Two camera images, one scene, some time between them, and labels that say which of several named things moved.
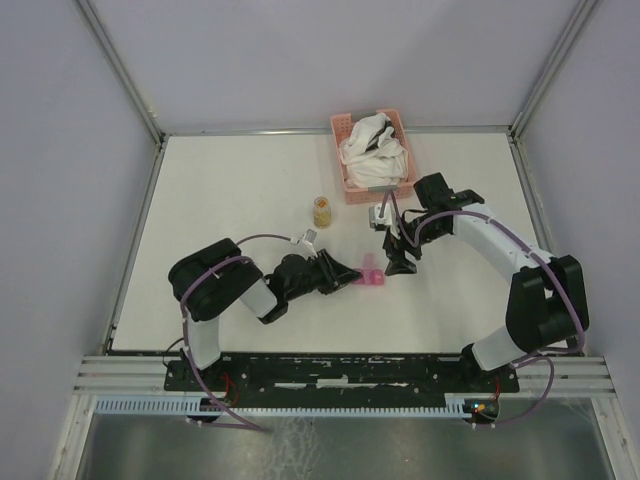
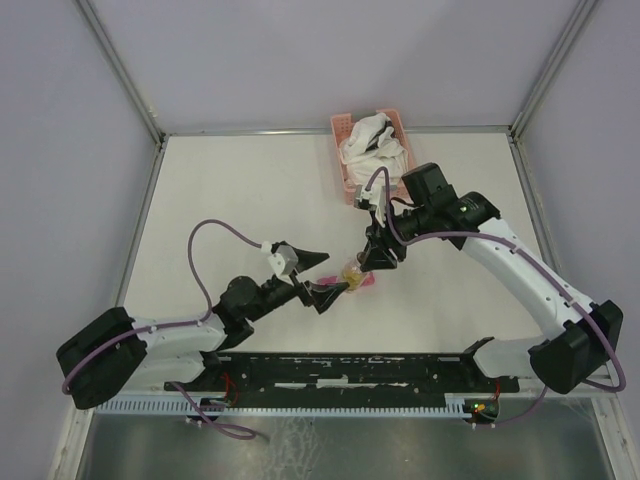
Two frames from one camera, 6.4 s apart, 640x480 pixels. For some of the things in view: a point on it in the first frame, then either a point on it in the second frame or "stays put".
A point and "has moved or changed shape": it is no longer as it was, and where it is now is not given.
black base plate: x=340 y=377 stays put
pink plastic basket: x=340 y=124 stays put
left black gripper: x=336 y=275 → x=321 y=295
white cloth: x=372 y=154 stays put
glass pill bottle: x=322 y=214 has moved or changed shape
